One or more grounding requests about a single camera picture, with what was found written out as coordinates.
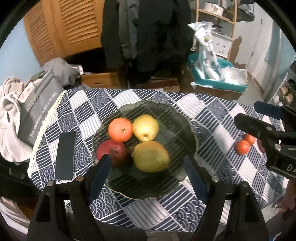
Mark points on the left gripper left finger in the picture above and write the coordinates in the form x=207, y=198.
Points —
x=49, y=220

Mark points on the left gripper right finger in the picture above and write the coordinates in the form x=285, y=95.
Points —
x=232, y=211

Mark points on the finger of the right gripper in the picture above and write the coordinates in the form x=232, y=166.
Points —
x=277, y=112
x=265, y=132

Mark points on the small tangerine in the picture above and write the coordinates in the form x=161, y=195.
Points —
x=249, y=138
x=242, y=147

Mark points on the red apple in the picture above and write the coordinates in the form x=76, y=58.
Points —
x=113, y=148
x=260, y=146

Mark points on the yellow-green pear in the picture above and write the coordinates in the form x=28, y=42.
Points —
x=145, y=128
x=150, y=157

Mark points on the medium orange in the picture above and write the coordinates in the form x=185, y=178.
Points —
x=120, y=129

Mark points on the person's right hand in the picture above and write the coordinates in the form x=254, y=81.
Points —
x=288, y=202

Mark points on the shoe rack with shoes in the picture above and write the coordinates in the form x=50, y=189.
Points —
x=285, y=94

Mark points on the brown cardboard box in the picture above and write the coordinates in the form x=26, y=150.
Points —
x=186, y=87

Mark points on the blue white patterned tablecloth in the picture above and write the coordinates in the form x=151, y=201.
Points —
x=189, y=120

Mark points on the teal storage box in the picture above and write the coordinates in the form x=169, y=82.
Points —
x=200, y=77

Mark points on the dark glass ribbed plate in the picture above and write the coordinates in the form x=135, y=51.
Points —
x=175, y=135

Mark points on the white rice bag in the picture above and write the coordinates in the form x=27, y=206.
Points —
x=203, y=41

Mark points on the white patterned storage box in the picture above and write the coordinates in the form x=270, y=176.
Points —
x=221, y=45

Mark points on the small labelled cardboard box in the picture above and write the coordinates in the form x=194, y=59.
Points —
x=168, y=85

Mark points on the beige towel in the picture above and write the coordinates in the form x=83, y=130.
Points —
x=13, y=94

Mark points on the wooden shelf rack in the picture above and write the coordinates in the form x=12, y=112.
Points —
x=227, y=20

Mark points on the dark hanging bag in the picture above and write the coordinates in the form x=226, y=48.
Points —
x=244, y=12

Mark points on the grey tote bag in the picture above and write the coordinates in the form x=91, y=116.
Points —
x=36, y=106

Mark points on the metal cooking pot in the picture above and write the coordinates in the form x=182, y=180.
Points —
x=213, y=8

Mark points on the black hanging coat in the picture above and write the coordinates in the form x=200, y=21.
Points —
x=146, y=38

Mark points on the grey clothes pile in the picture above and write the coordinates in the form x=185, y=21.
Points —
x=65, y=73

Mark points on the wooden drawer box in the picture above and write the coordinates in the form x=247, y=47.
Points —
x=102, y=80

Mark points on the wooden louvered wardrobe door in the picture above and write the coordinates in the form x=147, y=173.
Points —
x=61, y=28

